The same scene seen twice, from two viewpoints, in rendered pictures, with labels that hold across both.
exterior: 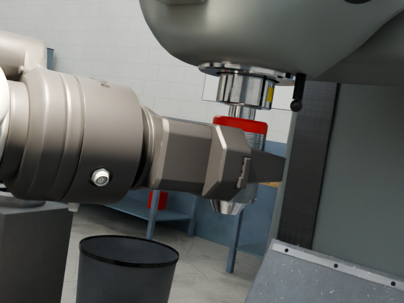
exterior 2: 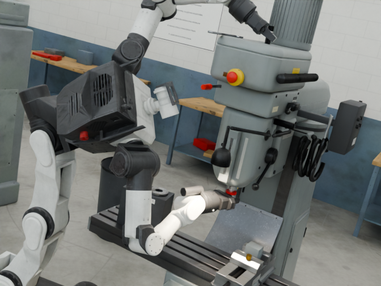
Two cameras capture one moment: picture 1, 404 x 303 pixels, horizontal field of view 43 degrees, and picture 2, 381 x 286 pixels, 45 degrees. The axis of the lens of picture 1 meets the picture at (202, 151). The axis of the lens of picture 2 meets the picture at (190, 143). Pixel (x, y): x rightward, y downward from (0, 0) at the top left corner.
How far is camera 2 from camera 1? 1.59 m
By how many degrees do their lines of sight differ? 17
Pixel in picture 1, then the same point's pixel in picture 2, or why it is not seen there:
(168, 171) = (222, 207)
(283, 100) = (207, 42)
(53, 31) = not seen: outside the picture
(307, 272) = (237, 206)
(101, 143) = (214, 206)
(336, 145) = not seen: hidden behind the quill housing
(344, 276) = (248, 209)
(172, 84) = (122, 19)
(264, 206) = (190, 117)
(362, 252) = (253, 202)
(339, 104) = not seen: hidden behind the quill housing
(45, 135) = (207, 206)
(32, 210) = (168, 197)
